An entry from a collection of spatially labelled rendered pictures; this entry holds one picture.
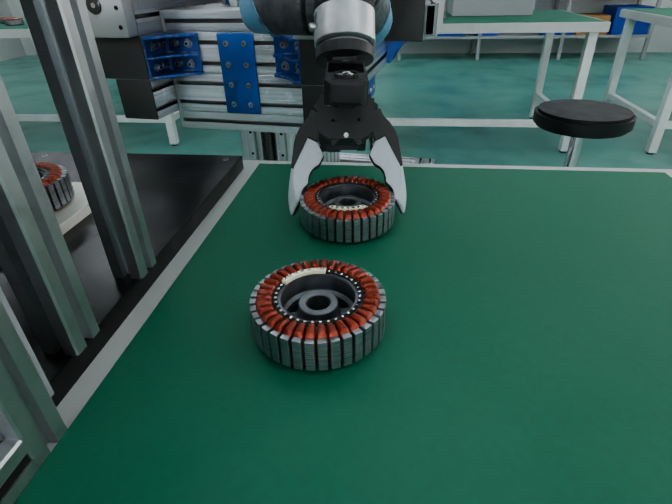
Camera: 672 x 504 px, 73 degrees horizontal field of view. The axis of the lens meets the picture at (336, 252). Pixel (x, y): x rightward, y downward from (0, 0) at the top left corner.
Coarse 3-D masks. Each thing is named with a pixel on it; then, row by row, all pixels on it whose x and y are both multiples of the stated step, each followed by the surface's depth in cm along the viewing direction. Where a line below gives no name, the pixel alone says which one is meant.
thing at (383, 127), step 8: (376, 112) 53; (384, 120) 53; (376, 128) 53; (384, 128) 53; (392, 128) 53; (376, 136) 53; (392, 136) 53; (392, 144) 53; (400, 152) 53; (400, 160) 53
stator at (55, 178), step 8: (40, 168) 54; (48, 168) 54; (56, 168) 54; (64, 168) 55; (40, 176) 55; (48, 176) 52; (56, 176) 52; (64, 176) 53; (48, 184) 51; (56, 184) 51; (64, 184) 52; (48, 192) 50; (56, 192) 51; (64, 192) 52; (72, 192) 55; (56, 200) 51; (64, 200) 52; (56, 208) 52
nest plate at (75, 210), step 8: (72, 184) 59; (80, 184) 59; (80, 192) 57; (72, 200) 55; (80, 200) 55; (64, 208) 53; (72, 208) 53; (80, 208) 53; (88, 208) 54; (56, 216) 51; (64, 216) 51; (72, 216) 51; (80, 216) 52; (64, 224) 50; (72, 224) 51; (64, 232) 50
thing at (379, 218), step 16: (352, 176) 57; (304, 192) 55; (320, 192) 54; (336, 192) 56; (352, 192) 56; (368, 192) 55; (384, 192) 53; (304, 208) 51; (320, 208) 50; (336, 208) 50; (352, 208) 50; (368, 208) 50; (384, 208) 51; (304, 224) 53; (320, 224) 50; (336, 224) 49; (352, 224) 50; (368, 224) 49; (384, 224) 51; (336, 240) 50
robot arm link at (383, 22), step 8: (312, 0) 63; (376, 0) 59; (384, 0) 61; (312, 8) 63; (376, 8) 60; (384, 8) 62; (312, 16) 64; (376, 16) 62; (384, 16) 64; (376, 24) 63; (384, 24) 65; (312, 32) 67; (376, 32) 65; (384, 32) 67; (376, 40) 68
